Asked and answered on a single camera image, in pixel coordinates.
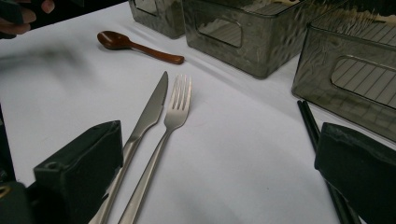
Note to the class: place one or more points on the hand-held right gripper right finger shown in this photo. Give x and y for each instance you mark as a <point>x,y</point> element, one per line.
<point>361,174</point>

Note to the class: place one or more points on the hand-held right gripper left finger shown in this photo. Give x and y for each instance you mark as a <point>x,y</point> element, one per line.
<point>77,168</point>

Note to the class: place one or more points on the black chopstick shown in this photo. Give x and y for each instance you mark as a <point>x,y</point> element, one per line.
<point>313,123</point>
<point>306,124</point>

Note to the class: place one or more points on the steel table knife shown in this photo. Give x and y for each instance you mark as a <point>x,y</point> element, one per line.
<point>149,115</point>

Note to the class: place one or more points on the brown wooden spoon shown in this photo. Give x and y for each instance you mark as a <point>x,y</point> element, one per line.
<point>113,39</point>

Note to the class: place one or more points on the steel fork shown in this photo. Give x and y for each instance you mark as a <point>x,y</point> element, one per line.
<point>176,115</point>

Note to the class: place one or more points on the smoked clear plastic bin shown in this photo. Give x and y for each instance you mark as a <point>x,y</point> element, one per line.
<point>342,49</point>
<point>264,46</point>
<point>158,21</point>

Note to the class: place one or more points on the white table cover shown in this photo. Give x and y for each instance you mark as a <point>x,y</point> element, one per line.
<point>233,140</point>

